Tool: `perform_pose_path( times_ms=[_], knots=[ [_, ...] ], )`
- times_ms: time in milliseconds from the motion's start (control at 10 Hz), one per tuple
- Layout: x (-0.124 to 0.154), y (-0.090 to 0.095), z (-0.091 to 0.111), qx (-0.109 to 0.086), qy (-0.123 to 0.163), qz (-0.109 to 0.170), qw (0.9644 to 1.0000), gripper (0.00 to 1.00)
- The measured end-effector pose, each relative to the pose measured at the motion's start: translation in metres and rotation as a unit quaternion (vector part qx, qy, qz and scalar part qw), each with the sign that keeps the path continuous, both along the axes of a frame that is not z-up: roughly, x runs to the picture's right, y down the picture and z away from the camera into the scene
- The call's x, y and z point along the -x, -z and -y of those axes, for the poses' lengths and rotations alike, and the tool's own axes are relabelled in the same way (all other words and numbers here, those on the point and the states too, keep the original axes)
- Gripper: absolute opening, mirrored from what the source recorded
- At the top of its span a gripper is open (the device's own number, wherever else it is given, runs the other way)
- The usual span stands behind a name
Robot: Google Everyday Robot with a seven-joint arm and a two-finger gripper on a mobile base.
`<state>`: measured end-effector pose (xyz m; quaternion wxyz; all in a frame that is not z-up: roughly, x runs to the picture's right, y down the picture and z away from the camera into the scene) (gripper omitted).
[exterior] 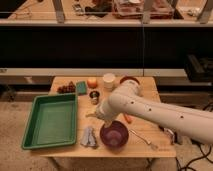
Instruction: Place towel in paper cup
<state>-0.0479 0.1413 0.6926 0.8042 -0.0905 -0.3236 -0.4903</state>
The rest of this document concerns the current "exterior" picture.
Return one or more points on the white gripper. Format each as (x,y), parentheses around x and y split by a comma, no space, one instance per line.
(94,114)

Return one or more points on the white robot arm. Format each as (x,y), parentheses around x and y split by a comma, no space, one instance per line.
(196,124)

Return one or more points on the small metal cup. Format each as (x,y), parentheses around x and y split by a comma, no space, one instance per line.
(94,97)

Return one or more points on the white paper cup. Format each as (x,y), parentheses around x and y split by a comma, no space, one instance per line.
(108,80)

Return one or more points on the purple bowl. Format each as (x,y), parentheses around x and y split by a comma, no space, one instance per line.
(115,136)

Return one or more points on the green sponge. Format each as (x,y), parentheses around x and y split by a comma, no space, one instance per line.
(81,88)

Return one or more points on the orange fruit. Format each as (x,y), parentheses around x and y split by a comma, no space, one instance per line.
(92,82)

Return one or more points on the orange carrot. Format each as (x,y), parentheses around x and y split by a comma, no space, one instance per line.
(128,118)

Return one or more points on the bunch of dark grapes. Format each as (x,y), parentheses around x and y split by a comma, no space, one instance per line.
(70,88)

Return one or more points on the wooden table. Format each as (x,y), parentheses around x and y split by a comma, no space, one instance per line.
(135,147)

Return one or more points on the green plastic tray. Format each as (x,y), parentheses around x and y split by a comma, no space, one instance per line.
(52,122)

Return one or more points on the red orange bowl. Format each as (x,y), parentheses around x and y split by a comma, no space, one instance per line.
(125,78)

